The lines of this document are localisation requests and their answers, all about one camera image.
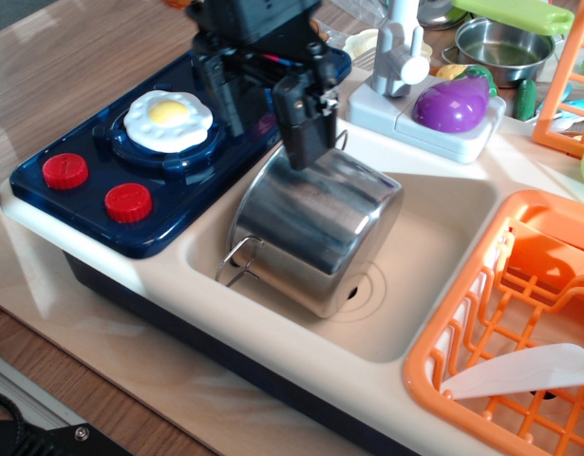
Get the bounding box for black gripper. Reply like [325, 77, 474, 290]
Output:
[272, 45, 338, 171]

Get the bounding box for stainless steel pot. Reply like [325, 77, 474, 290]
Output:
[218, 147, 404, 318]

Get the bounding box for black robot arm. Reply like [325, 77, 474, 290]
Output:
[185, 1, 338, 170]

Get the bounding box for cream toy sink unit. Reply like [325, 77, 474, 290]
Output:
[0, 66, 584, 456]

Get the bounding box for white faucet base tray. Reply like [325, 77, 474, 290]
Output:
[347, 77, 506, 163]

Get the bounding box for grey toy faucet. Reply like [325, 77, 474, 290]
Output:
[371, 0, 429, 98]

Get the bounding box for purple toy eggplant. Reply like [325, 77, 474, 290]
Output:
[411, 75, 490, 133]

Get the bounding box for white toy fried egg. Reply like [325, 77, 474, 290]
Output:
[123, 90, 214, 153]

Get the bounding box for red stove knob right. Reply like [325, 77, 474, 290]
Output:
[104, 182, 153, 223]

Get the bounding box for red stove knob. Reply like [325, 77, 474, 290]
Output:
[42, 153, 89, 190]
[104, 182, 153, 223]

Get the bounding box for small steel bowl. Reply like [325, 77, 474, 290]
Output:
[441, 17, 556, 88]

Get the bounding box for green toy cucumber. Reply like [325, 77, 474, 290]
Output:
[513, 80, 537, 122]

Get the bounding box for blue toy stove top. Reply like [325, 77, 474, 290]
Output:
[9, 46, 353, 260]

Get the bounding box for green plastic cutting board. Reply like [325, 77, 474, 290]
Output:
[451, 0, 575, 36]

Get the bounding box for red stove knob left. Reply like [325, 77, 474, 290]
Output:
[42, 153, 89, 190]

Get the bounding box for orange dish drying rack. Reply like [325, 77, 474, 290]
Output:
[404, 190, 584, 455]

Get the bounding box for white plastic spatula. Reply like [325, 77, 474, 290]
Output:
[440, 343, 584, 400]

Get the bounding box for orange wire rack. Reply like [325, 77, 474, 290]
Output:
[531, 0, 584, 160]

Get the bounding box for black metal bracket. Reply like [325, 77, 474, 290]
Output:
[47, 423, 131, 456]

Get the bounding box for black cable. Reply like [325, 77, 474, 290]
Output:
[0, 389, 50, 456]

